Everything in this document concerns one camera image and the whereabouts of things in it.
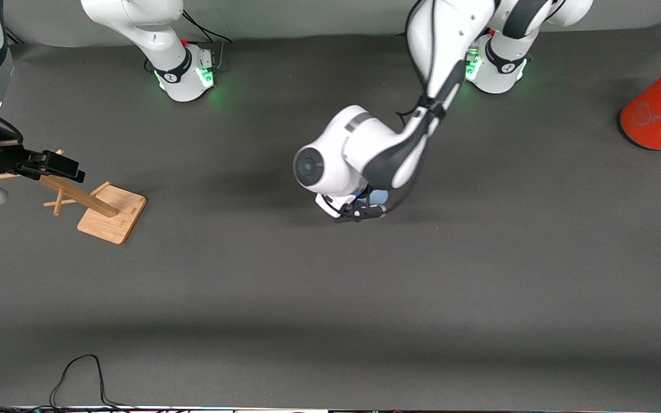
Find black arm base cables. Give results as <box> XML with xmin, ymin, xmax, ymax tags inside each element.
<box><xmin>181</xmin><ymin>9</ymin><xmax>234</xmax><ymax>72</ymax></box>

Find orange cylindrical can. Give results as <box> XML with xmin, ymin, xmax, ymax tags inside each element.
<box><xmin>619</xmin><ymin>56</ymin><xmax>661</xmax><ymax>151</ymax></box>

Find dark grey table mat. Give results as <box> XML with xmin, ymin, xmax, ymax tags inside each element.
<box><xmin>0</xmin><ymin>20</ymin><xmax>661</xmax><ymax>411</ymax></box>

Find wooden cup rack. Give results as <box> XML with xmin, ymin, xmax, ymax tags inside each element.
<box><xmin>0</xmin><ymin>149</ymin><xmax>147</xmax><ymax>246</ymax></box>

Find thin black floor cable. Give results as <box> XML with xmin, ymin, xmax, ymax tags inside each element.
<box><xmin>49</xmin><ymin>354</ymin><xmax>136</xmax><ymax>411</ymax></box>

